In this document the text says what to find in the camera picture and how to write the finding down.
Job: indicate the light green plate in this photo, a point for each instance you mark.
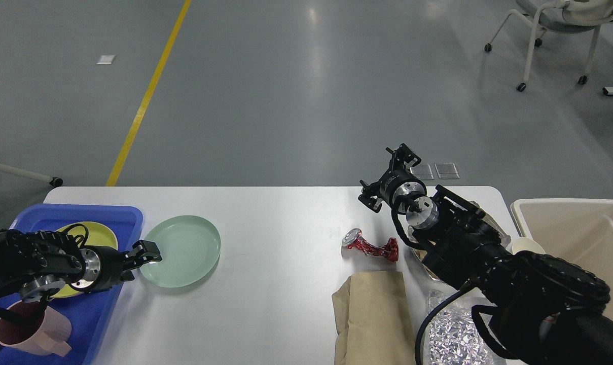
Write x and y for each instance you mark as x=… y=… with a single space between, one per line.
x=190 y=247

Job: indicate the blue plastic tray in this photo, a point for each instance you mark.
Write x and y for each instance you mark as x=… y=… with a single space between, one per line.
x=88 y=314

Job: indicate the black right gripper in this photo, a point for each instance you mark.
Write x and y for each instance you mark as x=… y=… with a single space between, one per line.
x=398 y=180

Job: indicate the left floor plate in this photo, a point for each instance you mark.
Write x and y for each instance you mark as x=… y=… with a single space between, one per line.
x=422 y=172

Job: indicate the white paper cup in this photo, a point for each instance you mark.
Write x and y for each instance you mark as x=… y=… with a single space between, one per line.
x=524 y=244

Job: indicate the white floor marker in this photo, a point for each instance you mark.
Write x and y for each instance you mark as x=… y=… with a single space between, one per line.
x=106 y=59

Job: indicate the floor plate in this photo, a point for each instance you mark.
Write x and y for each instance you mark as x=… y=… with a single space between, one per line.
x=422 y=172
x=447 y=171

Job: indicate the right floor plate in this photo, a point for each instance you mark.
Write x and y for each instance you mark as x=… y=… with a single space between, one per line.
x=447 y=171

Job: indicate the beige plastic bin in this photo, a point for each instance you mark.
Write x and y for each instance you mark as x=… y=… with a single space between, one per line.
x=577 y=230

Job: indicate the white office chair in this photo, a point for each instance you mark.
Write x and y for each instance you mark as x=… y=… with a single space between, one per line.
x=561 y=17

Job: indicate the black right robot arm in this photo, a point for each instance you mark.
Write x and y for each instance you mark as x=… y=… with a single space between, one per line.
x=544 y=310

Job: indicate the brown paper bag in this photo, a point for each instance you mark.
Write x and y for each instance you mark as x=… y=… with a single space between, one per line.
x=373 y=321

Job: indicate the crumpled aluminium foil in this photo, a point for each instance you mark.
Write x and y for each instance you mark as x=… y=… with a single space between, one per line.
x=452 y=338

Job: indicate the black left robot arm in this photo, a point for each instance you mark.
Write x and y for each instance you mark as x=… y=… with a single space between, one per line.
x=35 y=266

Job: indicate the white stand leg with caster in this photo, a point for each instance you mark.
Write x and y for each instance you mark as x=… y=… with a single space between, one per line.
x=54 y=181

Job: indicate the yellow plate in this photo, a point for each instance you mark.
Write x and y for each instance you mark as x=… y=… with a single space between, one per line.
x=98 y=234

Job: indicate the pink mug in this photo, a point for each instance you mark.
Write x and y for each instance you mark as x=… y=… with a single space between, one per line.
x=46 y=336

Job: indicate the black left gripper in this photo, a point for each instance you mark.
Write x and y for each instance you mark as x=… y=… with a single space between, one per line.
x=105 y=266

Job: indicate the crushed red can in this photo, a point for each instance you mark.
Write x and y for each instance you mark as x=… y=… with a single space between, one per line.
x=355 y=239

